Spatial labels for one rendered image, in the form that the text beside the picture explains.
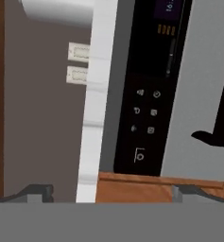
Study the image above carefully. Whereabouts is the white wall socket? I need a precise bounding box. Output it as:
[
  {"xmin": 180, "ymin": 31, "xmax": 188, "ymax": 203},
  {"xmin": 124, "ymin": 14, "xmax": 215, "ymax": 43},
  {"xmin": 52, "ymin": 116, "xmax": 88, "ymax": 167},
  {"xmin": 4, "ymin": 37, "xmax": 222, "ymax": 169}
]
[
  {"xmin": 67, "ymin": 42, "xmax": 91, "ymax": 62},
  {"xmin": 65, "ymin": 65, "xmax": 89, "ymax": 85}
]

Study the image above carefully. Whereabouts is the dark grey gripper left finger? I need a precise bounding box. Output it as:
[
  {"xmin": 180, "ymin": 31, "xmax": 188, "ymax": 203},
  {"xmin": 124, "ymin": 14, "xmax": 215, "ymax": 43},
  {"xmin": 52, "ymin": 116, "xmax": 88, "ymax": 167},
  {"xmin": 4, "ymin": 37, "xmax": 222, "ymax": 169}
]
[{"xmin": 0, "ymin": 183, "xmax": 55, "ymax": 204}]

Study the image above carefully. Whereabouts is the grey dishwasher door, black panel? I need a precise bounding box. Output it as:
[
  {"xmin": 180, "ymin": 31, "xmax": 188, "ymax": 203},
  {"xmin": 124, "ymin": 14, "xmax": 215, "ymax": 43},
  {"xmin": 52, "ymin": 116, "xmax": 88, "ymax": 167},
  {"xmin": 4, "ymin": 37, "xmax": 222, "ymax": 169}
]
[{"xmin": 98, "ymin": 0, "xmax": 224, "ymax": 182}]

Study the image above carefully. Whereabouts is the black dishwasher door handle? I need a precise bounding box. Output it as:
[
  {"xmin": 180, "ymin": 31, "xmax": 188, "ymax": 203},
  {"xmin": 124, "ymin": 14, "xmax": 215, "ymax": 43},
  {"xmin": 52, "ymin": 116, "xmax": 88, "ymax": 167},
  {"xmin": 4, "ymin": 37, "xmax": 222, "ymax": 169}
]
[{"xmin": 190, "ymin": 51, "xmax": 224, "ymax": 148}]

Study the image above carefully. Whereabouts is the white cylindrical object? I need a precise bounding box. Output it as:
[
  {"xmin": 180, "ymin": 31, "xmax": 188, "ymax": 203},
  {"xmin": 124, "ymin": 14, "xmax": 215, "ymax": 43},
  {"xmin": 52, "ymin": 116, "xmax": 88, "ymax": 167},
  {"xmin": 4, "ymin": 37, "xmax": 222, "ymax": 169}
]
[{"xmin": 18, "ymin": 0, "xmax": 95, "ymax": 29}]

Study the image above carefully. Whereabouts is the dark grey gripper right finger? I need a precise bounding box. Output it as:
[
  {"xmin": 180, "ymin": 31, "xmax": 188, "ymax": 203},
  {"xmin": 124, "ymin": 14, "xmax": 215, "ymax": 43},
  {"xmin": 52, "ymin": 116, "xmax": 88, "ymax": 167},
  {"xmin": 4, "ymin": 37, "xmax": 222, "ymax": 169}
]
[{"xmin": 171, "ymin": 184, "xmax": 224, "ymax": 204}]

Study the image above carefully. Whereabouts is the wooden cupboard front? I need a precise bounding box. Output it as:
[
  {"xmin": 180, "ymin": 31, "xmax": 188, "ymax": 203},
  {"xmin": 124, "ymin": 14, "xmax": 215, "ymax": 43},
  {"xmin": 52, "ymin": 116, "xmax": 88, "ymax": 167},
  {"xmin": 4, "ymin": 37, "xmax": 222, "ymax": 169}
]
[{"xmin": 95, "ymin": 171, "xmax": 224, "ymax": 204}]

